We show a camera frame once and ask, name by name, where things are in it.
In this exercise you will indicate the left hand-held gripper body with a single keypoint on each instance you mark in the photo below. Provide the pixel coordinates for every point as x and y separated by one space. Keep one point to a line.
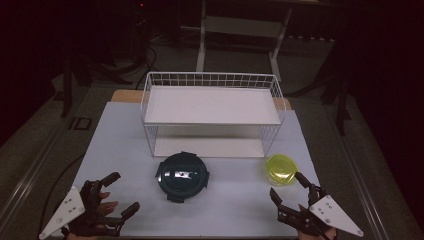
65 208

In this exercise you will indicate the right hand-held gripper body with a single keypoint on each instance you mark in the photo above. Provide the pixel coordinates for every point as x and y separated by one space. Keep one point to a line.
333 216

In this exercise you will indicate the yellow-green round lidded container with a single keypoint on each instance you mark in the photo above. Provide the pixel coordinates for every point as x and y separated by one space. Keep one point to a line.
280 168

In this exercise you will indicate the dark round lidded container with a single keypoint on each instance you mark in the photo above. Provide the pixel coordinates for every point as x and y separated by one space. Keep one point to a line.
181 186

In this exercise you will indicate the person's left hand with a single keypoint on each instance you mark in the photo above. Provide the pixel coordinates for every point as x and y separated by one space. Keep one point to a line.
108 206

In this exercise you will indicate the person's right hand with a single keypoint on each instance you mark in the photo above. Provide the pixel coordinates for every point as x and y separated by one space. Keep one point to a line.
316 236

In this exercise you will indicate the pale blue table mat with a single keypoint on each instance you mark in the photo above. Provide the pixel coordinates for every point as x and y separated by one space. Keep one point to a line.
133 150

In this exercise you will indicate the black floor outlet box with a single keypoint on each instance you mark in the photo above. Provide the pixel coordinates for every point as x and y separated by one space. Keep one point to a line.
80 123

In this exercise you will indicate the black metal stand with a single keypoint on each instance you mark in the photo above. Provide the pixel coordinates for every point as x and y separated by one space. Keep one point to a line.
341 100

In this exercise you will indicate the metal floor rail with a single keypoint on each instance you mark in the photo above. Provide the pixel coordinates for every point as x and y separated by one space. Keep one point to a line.
30 173
358 180

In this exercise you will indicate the white metal frame stand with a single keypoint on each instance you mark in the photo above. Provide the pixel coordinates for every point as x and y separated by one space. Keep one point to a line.
243 26

